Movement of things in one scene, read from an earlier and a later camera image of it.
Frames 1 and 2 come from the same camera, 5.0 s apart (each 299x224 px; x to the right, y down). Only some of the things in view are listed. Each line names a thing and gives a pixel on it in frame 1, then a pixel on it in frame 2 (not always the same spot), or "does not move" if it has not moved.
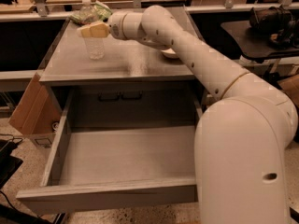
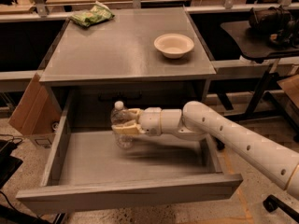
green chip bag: x=101 y=12 does not move
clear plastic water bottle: x=94 y=46 to x=124 y=142
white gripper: x=115 y=26 to x=149 y=120
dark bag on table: x=280 y=24 does not move
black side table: x=256 y=47 does not move
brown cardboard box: x=37 y=114 does not move
